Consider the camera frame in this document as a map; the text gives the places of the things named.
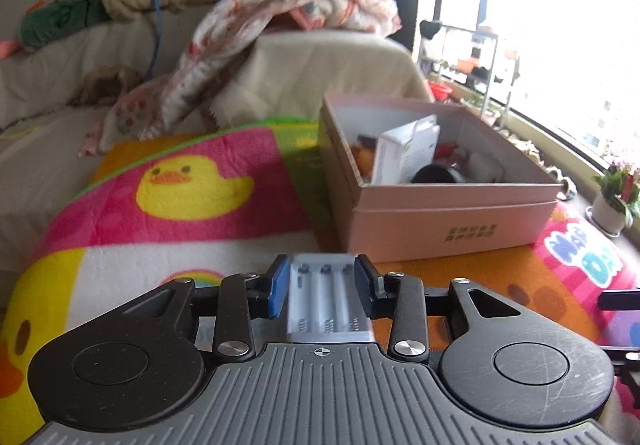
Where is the white carton box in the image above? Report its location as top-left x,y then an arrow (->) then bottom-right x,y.
371,114 -> 442,186

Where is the brown plush toy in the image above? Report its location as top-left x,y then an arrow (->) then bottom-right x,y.
74,65 -> 147,107

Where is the duck printed blanket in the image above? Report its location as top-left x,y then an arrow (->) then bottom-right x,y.
0,116 -> 640,438

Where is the floral pink blanket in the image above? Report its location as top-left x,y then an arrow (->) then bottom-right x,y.
79,0 -> 404,157

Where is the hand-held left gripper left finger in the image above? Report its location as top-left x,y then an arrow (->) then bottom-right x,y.
122,254 -> 292,364

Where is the red basin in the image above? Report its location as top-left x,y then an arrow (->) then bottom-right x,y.
426,80 -> 454,102

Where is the potted plant in white pot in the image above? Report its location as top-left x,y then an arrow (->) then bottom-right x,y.
584,162 -> 640,239

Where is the small white item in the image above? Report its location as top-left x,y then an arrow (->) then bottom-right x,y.
462,152 -> 503,184

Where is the metal balcony rack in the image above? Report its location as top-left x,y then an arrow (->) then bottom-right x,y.
417,19 -> 522,127

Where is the orange item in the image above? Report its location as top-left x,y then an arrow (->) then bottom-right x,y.
349,135 -> 380,183

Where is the pink cardboard box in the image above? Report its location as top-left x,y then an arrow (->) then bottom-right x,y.
318,92 -> 565,263

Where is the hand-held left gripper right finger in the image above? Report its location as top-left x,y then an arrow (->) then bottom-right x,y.
354,253 -> 522,364

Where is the blue cable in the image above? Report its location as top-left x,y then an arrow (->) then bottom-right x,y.
138,0 -> 166,82

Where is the white battery charger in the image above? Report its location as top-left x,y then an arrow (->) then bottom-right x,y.
286,252 -> 377,345

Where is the black round container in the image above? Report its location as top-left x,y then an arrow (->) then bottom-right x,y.
411,164 -> 463,184

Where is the green plush toy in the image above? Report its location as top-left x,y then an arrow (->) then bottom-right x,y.
17,0 -> 117,52

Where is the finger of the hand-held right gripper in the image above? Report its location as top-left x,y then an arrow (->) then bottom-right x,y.
598,290 -> 640,312
600,344 -> 640,378

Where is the beige covered sofa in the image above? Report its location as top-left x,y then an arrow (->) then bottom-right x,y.
0,0 -> 436,271

